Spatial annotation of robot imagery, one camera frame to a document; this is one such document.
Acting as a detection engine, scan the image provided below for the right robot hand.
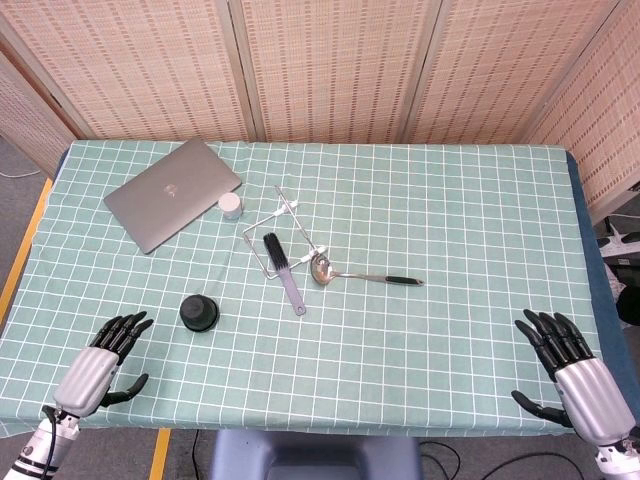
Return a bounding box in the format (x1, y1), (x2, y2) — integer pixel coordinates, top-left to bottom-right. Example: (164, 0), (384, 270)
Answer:
(511, 308), (640, 447)

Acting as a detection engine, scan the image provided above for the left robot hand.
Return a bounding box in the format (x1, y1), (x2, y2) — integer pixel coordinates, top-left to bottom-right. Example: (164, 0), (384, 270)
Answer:
(52, 310), (155, 417)

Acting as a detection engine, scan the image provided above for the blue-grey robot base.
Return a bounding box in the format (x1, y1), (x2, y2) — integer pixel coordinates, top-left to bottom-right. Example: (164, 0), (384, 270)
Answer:
(208, 429), (422, 480)

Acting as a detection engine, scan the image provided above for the grey closed laptop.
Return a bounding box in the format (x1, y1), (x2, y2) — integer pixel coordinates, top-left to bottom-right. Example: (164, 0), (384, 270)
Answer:
(103, 137), (244, 255)

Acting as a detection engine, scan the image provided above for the green checked tablecloth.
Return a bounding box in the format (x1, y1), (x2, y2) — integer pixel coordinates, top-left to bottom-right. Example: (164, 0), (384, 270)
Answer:
(0, 139), (625, 439)

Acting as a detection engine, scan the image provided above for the small white-lidded jar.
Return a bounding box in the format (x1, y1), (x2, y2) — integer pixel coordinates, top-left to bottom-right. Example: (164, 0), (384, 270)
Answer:
(217, 192), (242, 222)

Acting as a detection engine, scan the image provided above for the woven bamboo folding screen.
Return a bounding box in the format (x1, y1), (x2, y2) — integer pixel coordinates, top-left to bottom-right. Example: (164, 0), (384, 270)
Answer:
(0, 0), (640, 211)

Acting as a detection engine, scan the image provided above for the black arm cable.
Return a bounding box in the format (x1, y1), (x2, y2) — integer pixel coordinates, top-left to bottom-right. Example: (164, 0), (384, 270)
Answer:
(40, 405), (64, 480)

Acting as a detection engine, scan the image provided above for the black floor cable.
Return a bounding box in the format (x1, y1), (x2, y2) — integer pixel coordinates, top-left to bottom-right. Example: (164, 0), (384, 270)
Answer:
(418, 439), (596, 480)

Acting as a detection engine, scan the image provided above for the black bristle grey-handled brush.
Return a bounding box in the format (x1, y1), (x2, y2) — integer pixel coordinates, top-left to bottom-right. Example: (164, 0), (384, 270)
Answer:
(262, 232), (307, 316)

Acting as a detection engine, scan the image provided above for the metal wire rack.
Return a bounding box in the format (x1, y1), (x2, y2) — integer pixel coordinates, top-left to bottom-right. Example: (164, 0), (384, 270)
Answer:
(242, 185), (329, 279)

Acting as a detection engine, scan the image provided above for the steel ladle black handle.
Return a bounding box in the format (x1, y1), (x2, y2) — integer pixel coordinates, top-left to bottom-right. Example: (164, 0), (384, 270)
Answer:
(309, 254), (425, 288)

